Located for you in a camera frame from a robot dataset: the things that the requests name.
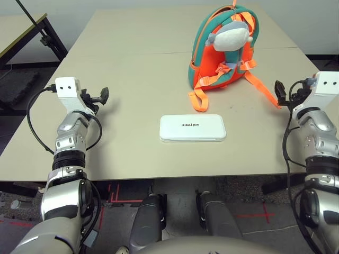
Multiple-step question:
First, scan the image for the grey robot leg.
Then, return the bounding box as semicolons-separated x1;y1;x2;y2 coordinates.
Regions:
128;193;167;254
195;189;244;239

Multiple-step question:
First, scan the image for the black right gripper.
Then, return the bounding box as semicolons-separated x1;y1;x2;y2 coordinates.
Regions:
274;80;309;108

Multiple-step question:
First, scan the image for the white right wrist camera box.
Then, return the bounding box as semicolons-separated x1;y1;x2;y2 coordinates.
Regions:
292;71;339;113

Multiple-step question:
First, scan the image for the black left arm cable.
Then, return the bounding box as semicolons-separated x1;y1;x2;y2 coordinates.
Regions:
26;84;103;156

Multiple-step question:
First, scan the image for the black foam floor mat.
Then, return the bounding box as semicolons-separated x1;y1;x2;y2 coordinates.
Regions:
0;71;40;106

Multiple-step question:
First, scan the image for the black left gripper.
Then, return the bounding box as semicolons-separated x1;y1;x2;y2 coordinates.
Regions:
80;86;110;115

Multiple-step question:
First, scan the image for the orange and teal backpack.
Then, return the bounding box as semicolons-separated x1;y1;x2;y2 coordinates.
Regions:
187;0;282;112

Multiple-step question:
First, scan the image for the grey robot torso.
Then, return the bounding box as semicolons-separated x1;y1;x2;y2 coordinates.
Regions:
137;237;281;254

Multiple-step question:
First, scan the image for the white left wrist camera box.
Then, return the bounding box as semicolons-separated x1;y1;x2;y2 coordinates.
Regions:
54;76;95;115

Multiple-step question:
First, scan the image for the black table foot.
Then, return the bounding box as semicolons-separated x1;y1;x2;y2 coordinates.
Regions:
0;182;38;198
262;182;289;195

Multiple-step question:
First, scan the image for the grey left robot leg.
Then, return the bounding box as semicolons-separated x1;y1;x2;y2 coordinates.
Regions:
128;193;167;254

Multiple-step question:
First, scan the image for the small blue grey box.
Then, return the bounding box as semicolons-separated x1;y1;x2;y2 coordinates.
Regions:
85;230;99;246

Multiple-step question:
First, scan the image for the black framed side table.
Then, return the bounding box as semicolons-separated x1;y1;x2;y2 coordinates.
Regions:
0;13;69;71

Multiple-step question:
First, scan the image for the white plastic pencil case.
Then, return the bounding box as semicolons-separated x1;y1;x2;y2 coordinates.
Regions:
159;114;227;143

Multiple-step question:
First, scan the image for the black pole with clamp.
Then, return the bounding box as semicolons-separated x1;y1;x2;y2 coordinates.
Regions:
15;0;52;48

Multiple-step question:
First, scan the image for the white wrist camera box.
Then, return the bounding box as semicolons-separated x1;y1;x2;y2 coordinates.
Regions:
54;76;95;115
292;71;339;113

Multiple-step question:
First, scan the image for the grey white plush dolphin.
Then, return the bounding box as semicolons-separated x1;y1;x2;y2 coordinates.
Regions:
206;21;254;52

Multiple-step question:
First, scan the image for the grey right robot leg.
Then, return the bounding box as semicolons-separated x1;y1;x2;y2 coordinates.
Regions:
195;189;244;239

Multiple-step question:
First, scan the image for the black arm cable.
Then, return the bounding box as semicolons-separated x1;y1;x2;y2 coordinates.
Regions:
282;79;321;254
26;84;103;156

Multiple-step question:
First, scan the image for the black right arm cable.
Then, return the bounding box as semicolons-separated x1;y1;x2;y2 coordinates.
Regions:
282;79;321;254

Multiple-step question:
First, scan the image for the black tripod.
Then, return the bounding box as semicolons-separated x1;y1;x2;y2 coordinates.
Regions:
323;57;339;70

